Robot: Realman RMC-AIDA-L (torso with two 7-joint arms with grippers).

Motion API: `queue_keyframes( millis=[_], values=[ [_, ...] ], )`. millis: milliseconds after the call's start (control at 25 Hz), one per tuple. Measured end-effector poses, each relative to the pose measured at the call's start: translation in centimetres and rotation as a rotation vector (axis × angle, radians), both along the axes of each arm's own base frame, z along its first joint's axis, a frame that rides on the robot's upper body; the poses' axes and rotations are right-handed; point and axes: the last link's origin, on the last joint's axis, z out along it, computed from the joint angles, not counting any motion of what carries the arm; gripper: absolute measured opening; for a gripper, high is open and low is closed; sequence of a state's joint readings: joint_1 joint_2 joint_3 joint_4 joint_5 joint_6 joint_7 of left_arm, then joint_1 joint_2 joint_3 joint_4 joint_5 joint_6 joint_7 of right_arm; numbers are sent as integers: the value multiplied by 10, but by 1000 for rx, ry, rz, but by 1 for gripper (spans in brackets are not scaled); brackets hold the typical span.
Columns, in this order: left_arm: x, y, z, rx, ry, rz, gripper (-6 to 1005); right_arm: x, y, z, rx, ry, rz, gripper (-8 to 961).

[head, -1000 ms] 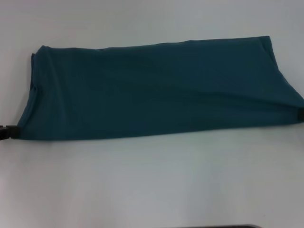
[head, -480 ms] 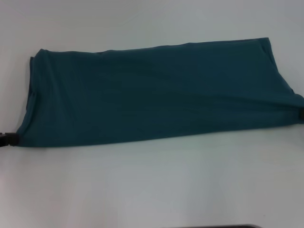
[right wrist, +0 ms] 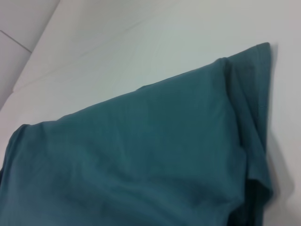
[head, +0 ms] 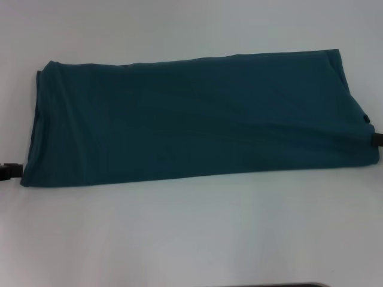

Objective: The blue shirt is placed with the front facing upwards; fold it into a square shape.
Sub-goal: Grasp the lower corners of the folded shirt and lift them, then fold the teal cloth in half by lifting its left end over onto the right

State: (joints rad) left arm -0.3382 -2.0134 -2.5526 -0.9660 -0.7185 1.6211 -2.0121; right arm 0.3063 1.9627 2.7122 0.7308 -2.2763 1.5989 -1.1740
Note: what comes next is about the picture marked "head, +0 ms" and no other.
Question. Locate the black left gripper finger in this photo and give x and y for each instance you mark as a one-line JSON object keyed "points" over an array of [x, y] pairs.
{"points": [[11, 171]]}

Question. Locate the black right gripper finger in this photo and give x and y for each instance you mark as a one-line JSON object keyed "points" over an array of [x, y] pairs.
{"points": [[377, 140]]}

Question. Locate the teal t-shirt with FREE print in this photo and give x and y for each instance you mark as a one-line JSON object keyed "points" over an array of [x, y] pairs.
{"points": [[194, 119]]}

